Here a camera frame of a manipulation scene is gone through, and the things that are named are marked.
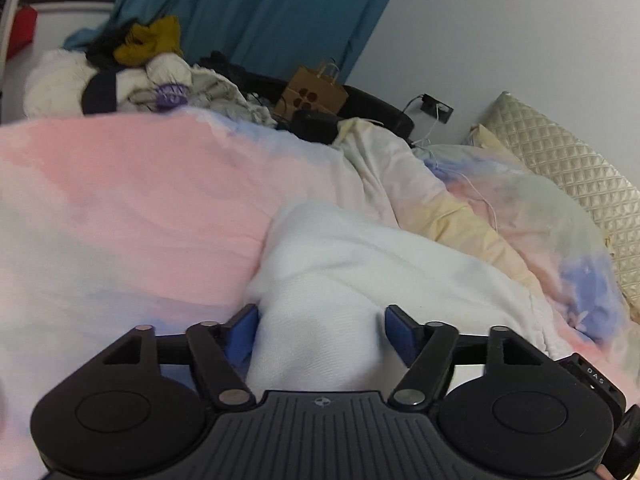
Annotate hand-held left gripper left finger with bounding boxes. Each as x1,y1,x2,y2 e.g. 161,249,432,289
75,304,261,411

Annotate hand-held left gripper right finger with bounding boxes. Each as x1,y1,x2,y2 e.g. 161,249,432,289
385,304,566,409

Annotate white pants with striped band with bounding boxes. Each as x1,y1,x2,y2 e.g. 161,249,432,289
245,200,571,393

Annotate dark clothes heap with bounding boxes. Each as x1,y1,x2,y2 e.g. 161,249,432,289
197,50,292,107

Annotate pastel tie-dye blanket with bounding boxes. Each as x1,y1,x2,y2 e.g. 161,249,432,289
0,107,636,480

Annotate pastel tie-dye pillow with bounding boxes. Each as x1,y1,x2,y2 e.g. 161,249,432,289
425,144,613,281

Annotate cream pillow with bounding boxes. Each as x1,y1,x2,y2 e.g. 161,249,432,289
467,124,502,149

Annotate black chair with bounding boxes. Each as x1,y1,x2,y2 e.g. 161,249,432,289
345,85,417,147

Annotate grey crumpled garment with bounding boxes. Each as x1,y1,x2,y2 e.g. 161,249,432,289
185,67,279,128

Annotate brown paper bag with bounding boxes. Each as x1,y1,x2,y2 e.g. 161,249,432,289
274,59,350,124

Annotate cream garment with purple print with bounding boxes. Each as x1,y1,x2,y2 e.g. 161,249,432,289
125,52,194,112

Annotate mustard yellow garment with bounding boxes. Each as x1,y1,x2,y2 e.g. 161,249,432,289
114,15,183,67

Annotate white fluffy garment black trim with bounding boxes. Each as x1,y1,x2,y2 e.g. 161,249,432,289
22,49,121,120

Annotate blue curtain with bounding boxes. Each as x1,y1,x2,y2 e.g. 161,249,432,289
65,0,413,87

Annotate red cloth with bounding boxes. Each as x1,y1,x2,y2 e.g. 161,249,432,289
7,4,38,58

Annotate wall socket with plugs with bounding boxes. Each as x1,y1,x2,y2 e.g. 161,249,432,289
419,94,455,125

